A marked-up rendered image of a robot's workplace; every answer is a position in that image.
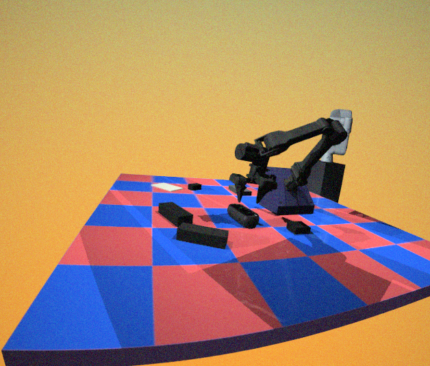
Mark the cream flat rectangular panel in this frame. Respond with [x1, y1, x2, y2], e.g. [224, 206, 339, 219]
[152, 183, 183, 192]

